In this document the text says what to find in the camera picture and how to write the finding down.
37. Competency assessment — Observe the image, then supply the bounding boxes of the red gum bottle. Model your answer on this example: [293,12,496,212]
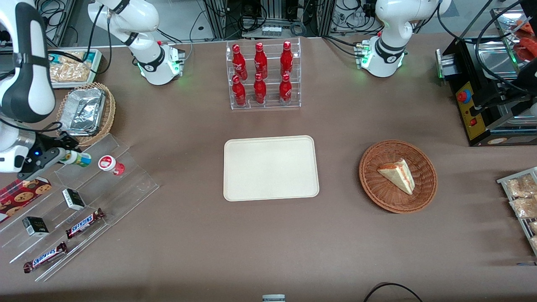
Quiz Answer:
[98,155,125,176]

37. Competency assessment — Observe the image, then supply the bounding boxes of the red cola bottle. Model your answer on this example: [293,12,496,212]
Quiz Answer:
[253,73,267,104]
[232,75,247,107]
[254,42,269,80]
[280,41,294,78]
[232,44,248,81]
[279,73,293,105]

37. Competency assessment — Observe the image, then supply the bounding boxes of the aluminium foil container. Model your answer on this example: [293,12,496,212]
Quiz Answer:
[59,87,106,137]

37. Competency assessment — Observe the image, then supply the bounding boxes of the cream plastic serving tray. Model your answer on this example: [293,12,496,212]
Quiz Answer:
[223,135,320,202]

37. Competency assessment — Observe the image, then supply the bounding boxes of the thick black cable on cabinet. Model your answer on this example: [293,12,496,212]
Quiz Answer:
[435,0,537,98]

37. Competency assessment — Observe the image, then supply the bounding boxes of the wrapped triangle sandwich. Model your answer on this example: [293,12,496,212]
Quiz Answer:
[377,158,416,195]

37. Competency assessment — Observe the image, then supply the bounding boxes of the red packaged food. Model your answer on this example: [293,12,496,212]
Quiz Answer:
[513,19,537,62]

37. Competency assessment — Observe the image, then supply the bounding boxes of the oval tan wicker basket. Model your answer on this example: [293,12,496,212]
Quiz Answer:
[56,82,117,147]

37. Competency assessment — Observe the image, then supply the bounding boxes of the grey wire display rack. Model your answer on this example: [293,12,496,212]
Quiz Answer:
[497,167,537,256]

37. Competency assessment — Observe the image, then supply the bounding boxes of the clear acrylic tiered stand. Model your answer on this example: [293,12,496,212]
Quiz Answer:
[0,133,160,283]

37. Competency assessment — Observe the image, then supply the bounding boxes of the steel pan in warmer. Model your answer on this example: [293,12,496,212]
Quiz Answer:
[474,39,523,81]

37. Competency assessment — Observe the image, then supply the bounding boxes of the red cookie box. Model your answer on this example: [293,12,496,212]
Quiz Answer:
[0,177,52,224]

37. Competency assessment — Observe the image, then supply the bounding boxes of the Snickers chocolate bar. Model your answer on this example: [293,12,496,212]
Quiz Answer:
[23,242,69,274]
[65,208,106,240]

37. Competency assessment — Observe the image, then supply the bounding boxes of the green gum bottle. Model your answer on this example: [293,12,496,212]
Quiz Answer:
[59,150,92,168]

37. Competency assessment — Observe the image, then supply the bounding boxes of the small black box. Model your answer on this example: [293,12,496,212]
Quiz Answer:
[22,216,50,237]
[62,188,86,211]

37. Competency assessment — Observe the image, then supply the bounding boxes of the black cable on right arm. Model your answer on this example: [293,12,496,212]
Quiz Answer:
[86,3,114,77]

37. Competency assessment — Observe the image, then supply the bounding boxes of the white tray of pastries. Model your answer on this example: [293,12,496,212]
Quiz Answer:
[47,49,105,90]

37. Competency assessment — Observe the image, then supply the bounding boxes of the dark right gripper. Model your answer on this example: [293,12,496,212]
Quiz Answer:
[17,133,81,181]

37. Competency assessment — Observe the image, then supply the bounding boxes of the clear acrylic bottle rack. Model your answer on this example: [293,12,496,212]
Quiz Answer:
[226,37,302,110]

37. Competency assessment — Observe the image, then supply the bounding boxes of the round brown wicker basket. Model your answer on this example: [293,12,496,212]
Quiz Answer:
[359,140,438,214]

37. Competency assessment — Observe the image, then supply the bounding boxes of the black floor cable loop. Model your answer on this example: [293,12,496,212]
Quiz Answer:
[362,282,424,302]

